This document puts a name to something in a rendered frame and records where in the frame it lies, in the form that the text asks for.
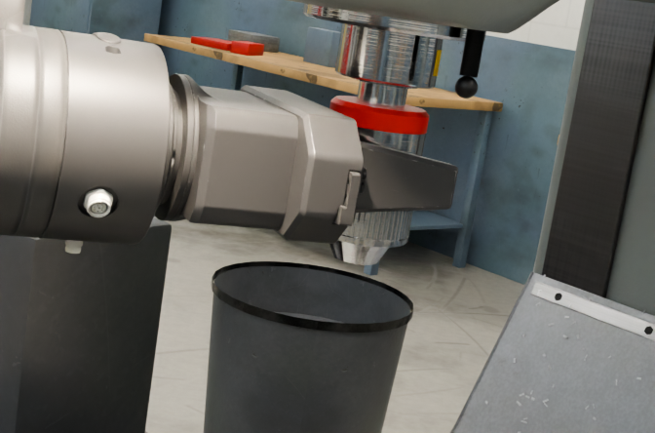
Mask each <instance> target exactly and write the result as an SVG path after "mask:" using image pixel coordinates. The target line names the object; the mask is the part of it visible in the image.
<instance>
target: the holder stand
mask: <svg viewBox="0 0 655 433"><path fill-rule="evenodd" d="M171 234H172V226H171V225H170V224H169V223H168V222H165V221H162V220H159V219H157V218H155V217H153V220H152V223H151V225H150V227H149V229H148V231H147V233H146V235H145V236H144V238H143V239H142V240H141V241H140V242H139V243H138V244H135V245H129V244H115V243H101V242H87V241H83V246H82V247H81V252H80V254H71V253H68V252H66V251H65V247H66V245H65V240H60V239H46V238H37V237H23V236H9V235H0V433H145V427H146V419H147V413H148V405H149V397H150V390H151V382H152V375H153V368H154V360H155V353H156V345H157V337H158V331H159V323H160V315H161V308H162V300H163V293H164V286H165V278H166V271H167V263H168V256H169V248H170V241H171Z"/></svg>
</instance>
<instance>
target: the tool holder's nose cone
mask: <svg viewBox="0 0 655 433"><path fill-rule="evenodd" d="M329 246H330V249H331V252H332V255H333V256H334V257H335V258H337V259H339V260H342V261H345V262H349V263H354V264H360V265H374V264H376V263H378V261H379V260H380V259H381V258H382V257H383V256H384V254H385V253H386V252H387V250H388V249H389V248H379V247H369V246H361V245H355V244H350V243H345V242H341V241H336V242H335V243H334V244H329Z"/></svg>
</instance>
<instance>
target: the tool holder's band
mask: <svg viewBox="0 0 655 433"><path fill-rule="evenodd" d="M329 108H330V109H332V110H334V111H337V112H339V113H341V114H344V115H346V116H349V117H351V118H353V119H355V120H356V122H357V127H360V128H365V129H370V130H375V131H381V132H388V133H397V134H407V135H423V134H426V133H427V128H428V122H429V115H428V113H427V112H426V110H424V109H421V108H418V107H415V106H411V105H407V104H406V105H405V106H404V107H403V108H394V107H386V106H379V105H374V104H369V103H364V102H361V101H359V100H358V99H357V97H351V96H336V97H335V98H333V99H332V100H331V101H330V107H329Z"/></svg>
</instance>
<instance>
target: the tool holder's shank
mask: <svg viewBox="0 0 655 433"><path fill-rule="evenodd" d="M352 79H355V80H359V81H360V84H359V89H358V96H357V99H358V100H359V101H361V102H364V103H369V104H374V105H379V106H386V107H394V108H403V107H404V106H405V102H406V96H407V90H408V89H417V88H410V87H402V86H395V85H388V84H382V83H376V82H370V81H366V80H361V79H356V78H352Z"/></svg>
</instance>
